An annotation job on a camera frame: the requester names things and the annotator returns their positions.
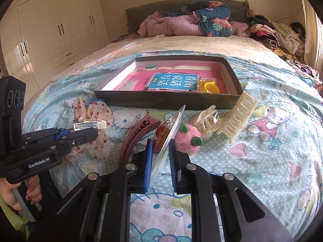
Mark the pile of clothes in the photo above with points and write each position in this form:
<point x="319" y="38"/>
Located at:
<point x="282" y="35"/>

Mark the yellow hair clip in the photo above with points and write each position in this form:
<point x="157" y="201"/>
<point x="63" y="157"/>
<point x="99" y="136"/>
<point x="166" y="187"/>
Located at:
<point x="208" y="87"/>

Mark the clear plastic packet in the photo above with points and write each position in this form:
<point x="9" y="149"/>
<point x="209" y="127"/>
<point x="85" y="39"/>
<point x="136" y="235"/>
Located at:
<point x="164" y="136"/>

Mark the pile of folded quilts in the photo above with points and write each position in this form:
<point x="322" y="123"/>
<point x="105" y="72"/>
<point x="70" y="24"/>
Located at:
<point x="141" y="12"/>

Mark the beige bed cover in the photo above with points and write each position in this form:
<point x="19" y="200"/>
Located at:
<point x="176" y="45"/>

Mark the pink book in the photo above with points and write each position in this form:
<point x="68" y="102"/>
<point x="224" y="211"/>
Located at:
<point x="136" y="80"/>

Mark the sheer dotted bow hair clip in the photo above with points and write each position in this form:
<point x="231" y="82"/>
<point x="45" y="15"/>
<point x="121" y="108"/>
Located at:
<point x="98" y="113"/>

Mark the shallow grey cardboard box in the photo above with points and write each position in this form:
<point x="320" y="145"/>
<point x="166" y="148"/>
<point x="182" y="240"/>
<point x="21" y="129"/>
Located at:
<point x="151" y="102"/>

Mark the maroon banana hair clip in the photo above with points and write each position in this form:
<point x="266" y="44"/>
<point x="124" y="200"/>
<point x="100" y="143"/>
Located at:
<point x="133" y="136"/>

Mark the clear hair claw clip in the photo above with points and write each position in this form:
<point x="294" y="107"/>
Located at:
<point x="207" y="123"/>

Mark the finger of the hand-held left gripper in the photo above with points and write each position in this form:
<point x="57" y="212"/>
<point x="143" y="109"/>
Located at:
<point x="61" y="133"/>
<point x="83" y="136"/>

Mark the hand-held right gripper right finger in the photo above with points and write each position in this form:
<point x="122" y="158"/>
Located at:
<point x="173" y="167"/>

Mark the cream wardrobe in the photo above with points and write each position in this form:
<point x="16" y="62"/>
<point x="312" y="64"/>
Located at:
<point x="50" y="30"/>

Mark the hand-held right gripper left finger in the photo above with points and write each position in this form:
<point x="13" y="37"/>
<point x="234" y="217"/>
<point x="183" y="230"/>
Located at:
<point x="149" y="167"/>

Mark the dark floral quilt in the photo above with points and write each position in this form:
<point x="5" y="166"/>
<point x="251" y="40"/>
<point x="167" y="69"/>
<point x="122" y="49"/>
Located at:
<point x="214" y="17"/>

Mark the person's left hand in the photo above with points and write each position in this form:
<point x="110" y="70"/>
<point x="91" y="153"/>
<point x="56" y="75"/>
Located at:
<point x="34" y="194"/>

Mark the pink quilt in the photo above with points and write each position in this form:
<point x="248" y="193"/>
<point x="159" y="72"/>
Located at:
<point x="171" y="25"/>

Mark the cream curtain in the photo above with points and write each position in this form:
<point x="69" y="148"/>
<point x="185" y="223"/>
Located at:
<point x="311" y="42"/>

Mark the cream hair claw clip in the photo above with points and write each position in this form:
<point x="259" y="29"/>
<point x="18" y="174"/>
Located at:
<point x="239" y="116"/>

